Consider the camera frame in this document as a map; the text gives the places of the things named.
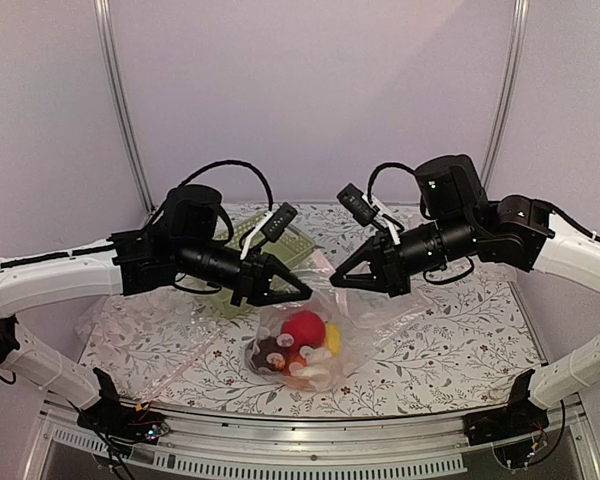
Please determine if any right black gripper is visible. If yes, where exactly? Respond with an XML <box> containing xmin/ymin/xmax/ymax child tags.
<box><xmin>333</xmin><ymin>210</ymin><xmax>478</xmax><ymax>297</ymax></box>

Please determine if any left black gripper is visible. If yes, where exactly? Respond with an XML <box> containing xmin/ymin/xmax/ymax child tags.
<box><xmin>174</xmin><ymin>238</ymin><xmax>311</xmax><ymax>305</ymax></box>

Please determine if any red toy apple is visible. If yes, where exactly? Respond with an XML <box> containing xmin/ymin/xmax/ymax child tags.
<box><xmin>281</xmin><ymin>311</ymin><xmax>326</xmax><ymax>348</ymax></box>

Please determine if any dark red toy fruit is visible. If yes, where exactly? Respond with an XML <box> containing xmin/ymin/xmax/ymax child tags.
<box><xmin>246</xmin><ymin>337</ymin><xmax>289</xmax><ymax>374</ymax></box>

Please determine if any clear zip top bag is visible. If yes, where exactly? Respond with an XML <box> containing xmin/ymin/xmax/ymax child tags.
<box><xmin>244</xmin><ymin>251</ymin><xmax>430</xmax><ymax>392</ymax></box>

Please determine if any yellow toy mango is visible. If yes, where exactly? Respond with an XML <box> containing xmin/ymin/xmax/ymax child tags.
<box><xmin>324</xmin><ymin>323</ymin><xmax>341</xmax><ymax>357</ymax></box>

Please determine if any orange toy orange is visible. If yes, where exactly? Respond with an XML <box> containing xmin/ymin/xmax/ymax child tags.
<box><xmin>285</xmin><ymin>351</ymin><xmax>307</xmax><ymax>375</ymax></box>

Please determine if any white toy garlic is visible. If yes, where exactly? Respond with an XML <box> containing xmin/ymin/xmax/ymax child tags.
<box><xmin>283</xmin><ymin>347</ymin><xmax>339</xmax><ymax>392</ymax></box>

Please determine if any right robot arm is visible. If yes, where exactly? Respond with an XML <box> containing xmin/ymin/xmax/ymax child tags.
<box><xmin>330</xmin><ymin>154</ymin><xmax>600</xmax><ymax>436</ymax></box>

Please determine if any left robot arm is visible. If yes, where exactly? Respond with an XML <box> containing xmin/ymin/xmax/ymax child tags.
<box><xmin>0</xmin><ymin>184</ymin><xmax>312</xmax><ymax>434</ymax></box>

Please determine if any right rear clear bag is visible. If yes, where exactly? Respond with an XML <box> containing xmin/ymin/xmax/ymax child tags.
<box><xmin>422</xmin><ymin>257</ymin><xmax>517</xmax><ymax>286</ymax></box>

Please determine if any left clear dotted bag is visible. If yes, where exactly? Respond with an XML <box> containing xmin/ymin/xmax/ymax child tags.
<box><xmin>76</xmin><ymin>288</ymin><xmax>220</xmax><ymax>402</ymax></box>

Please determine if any green perforated plastic basket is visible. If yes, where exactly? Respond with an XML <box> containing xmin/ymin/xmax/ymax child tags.
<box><xmin>199</xmin><ymin>209</ymin><xmax>317</xmax><ymax>319</ymax></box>

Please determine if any floral table mat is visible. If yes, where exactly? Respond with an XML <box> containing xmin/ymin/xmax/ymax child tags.
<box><xmin>77</xmin><ymin>202</ymin><xmax>549</xmax><ymax>419</ymax></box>

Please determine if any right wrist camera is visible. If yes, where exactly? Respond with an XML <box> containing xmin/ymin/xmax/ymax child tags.
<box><xmin>336</xmin><ymin>183</ymin><xmax>404</xmax><ymax>245</ymax></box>

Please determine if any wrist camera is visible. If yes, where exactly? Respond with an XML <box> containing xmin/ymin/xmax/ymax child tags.
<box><xmin>239</xmin><ymin>202</ymin><xmax>298</xmax><ymax>260</ymax></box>
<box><xmin>336</xmin><ymin>183</ymin><xmax>404</xmax><ymax>245</ymax></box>

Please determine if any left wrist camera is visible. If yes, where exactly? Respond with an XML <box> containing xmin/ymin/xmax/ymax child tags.
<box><xmin>239</xmin><ymin>202</ymin><xmax>298</xmax><ymax>260</ymax></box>

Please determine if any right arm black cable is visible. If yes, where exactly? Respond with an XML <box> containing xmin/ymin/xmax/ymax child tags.
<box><xmin>367</xmin><ymin>161</ymin><xmax>421</xmax><ymax>201</ymax></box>

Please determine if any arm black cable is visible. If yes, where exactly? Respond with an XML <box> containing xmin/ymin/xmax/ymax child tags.
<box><xmin>367</xmin><ymin>161</ymin><xmax>421</xmax><ymax>201</ymax></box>
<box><xmin>149</xmin><ymin>158</ymin><xmax>274</xmax><ymax>221</ymax></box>

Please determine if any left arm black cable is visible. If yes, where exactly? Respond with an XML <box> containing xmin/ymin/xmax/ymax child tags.
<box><xmin>149</xmin><ymin>158</ymin><xmax>274</xmax><ymax>221</ymax></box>

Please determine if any front aluminium rail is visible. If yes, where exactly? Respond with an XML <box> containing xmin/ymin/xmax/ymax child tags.
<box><xmin>21</xmin><ymin>395</ymin><xmax>600</xmax><ymax>479</ymax></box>

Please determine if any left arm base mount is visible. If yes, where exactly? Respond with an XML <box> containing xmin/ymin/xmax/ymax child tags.
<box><xmin>77</xmin><ymin>368</ymin><xmax>170</xmax><ymax>444</ymax></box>

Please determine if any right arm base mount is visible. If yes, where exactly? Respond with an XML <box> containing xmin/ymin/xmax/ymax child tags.
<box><xmin>463</xmin><ymin>370</ymin><xmax>549</xmax><ymax>470</ymax></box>

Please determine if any right aluminium frame post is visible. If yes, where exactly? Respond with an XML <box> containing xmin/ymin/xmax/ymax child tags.
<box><xmin>480</xmin><ymin>0</ymin><xmax>530</xmax><ymax>188</ymax></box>

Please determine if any aluminium frame post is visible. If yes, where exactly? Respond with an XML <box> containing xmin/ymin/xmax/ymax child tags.
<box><xmin>480</xmin><ymin>0</ymin><xmax>530</xmax><ymax>188</ymax></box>
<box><xmin>93</xmin><ymin>0</ymin><xmax>154</xmax><ymax>213</ymax></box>

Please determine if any left aluminium frame post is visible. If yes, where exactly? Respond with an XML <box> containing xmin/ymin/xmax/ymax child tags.
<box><xmin>93</xmin><ymin>0</ymin><xmax>154</xmax><ymax>213</ymax></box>

